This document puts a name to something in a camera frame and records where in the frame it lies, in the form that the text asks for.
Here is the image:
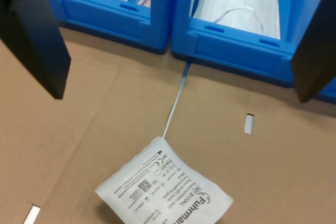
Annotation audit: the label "blue bin with cotton packets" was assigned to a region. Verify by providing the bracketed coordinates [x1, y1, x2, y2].
[314, 77, 336, 104]

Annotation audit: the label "blue bin with masks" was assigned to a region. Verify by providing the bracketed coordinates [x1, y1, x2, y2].
[170, 0, 329, 90]

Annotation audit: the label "brown cardboard sheet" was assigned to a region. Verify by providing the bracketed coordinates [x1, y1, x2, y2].
[0, 27, 336, 224]

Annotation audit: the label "white printed cotton packet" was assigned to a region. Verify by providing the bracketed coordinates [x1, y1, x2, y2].
[94, 136, 234, 224]

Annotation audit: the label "blue bin with syringes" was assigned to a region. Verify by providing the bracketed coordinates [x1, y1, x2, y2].
[36, 0, 182, 56]

